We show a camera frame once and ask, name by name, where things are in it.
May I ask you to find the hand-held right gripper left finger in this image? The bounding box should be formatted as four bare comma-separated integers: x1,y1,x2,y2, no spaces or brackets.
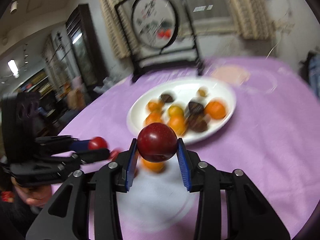
25,137,139,240

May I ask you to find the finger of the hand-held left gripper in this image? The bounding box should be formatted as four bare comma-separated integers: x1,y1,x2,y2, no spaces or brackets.
35,135,95,153
50,149,111,167

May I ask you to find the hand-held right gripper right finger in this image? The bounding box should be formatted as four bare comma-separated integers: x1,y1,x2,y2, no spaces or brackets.
176,137,292,240

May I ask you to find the small orange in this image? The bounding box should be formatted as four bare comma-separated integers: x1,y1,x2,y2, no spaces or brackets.
144,112,164,127
146,100,163,112
167,116,187,137
141,157,167,173

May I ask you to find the dark red plum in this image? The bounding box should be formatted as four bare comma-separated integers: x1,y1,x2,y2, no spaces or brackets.
137,123,177,163

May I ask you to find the dark purple passion fruit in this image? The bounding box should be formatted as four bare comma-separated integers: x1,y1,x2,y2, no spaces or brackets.
187,101,205,114
159,92,177,103
187,115,208,133

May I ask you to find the white oval plate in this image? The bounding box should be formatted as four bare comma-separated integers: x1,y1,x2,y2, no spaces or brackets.
126,77,237,145

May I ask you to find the greenish orange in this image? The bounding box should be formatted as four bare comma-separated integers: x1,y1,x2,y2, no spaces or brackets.
167,105,185,117

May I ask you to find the large orange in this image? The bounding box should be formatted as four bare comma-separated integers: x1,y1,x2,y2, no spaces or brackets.
204,100,228,120

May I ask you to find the person's left hand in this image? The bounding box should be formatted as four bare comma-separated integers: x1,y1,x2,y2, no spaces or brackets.
14,183,52,208

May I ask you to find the chair with cushion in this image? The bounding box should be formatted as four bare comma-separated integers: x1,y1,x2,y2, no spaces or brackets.
67,87,86,111

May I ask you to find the ceiling light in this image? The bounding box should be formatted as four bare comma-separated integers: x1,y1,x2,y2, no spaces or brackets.
7,60,20,78

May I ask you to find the clear plastic bag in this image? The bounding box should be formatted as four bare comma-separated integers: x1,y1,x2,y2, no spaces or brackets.
95,77,126,96

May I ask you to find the purple printed tablecloth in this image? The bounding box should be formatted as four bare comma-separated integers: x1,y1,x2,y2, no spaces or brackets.
50,56,320,240

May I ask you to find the dark wooden cabinet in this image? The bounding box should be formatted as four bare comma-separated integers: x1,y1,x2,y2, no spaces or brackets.
65,4,108,93

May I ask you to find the striped beige curtain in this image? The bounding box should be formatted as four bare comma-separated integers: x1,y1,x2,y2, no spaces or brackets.
92,0,140,58
222,0,275,40

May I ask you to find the framed round painting stand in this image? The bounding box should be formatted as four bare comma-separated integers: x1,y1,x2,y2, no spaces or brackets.
115,0,204,83

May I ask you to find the blue clothes pile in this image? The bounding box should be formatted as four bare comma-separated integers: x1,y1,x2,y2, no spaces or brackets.
300,52,320,93

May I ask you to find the window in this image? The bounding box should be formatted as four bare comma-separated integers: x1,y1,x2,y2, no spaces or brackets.
175,0,238,33

